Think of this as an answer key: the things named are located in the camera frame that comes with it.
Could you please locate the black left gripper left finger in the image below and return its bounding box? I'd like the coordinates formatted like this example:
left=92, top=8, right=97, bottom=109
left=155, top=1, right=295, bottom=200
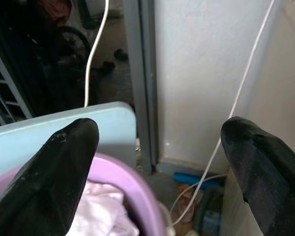
left=0, top=118, right=100, bottom=236

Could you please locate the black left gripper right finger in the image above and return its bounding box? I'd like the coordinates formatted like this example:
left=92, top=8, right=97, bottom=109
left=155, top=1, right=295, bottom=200
left=220, top=116, right=295, bottom=236

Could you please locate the pale pink garment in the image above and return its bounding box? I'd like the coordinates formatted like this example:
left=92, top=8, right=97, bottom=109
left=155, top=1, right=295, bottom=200
left=66, top=181, right=140, bottom=236

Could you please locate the small blue box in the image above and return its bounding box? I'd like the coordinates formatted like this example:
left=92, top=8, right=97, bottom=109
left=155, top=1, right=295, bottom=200
left=203, top=210, right=221, bottom=234

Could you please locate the purple plastic laundry basin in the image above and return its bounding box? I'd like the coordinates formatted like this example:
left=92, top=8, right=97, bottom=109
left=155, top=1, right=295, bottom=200
left=0, top=154, right=166, bottom=236

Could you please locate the orange pink packet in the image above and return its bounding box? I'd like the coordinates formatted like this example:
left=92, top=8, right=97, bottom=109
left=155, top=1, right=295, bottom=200
left=177, top=184, right=204, bottom=223

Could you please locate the light blue table top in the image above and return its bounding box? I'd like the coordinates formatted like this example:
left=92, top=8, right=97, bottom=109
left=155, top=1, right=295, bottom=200
left=0, top=101, right=137, bottom=182

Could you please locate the white appliance cabinet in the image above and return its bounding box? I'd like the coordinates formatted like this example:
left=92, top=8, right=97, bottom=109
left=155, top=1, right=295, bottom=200
left=220, top=0, right=295, bottom=236

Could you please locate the grey metal rack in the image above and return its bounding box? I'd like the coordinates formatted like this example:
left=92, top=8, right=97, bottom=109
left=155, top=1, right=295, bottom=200
left=0, top=40, right=33, bottom=125

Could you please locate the black shoe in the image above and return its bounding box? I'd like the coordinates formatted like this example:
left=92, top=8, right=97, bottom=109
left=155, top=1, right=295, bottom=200
left=98, top=60, right=116, bottom=74
left=114, top=48, right=129, bottom=61

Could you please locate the black bicycle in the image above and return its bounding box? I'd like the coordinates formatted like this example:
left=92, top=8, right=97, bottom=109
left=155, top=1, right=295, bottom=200
left=27, top=24, right=99, bottom=104

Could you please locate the white cable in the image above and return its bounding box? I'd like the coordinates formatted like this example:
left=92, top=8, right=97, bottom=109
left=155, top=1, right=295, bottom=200
left=169, top=0, right=276, bottom=226
left=84, top=0, right=110, bottom=108

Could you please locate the grey metal door frame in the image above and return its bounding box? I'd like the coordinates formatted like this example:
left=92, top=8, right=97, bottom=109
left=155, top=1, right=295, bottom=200
left=122, top=0, right=160, bottom=174

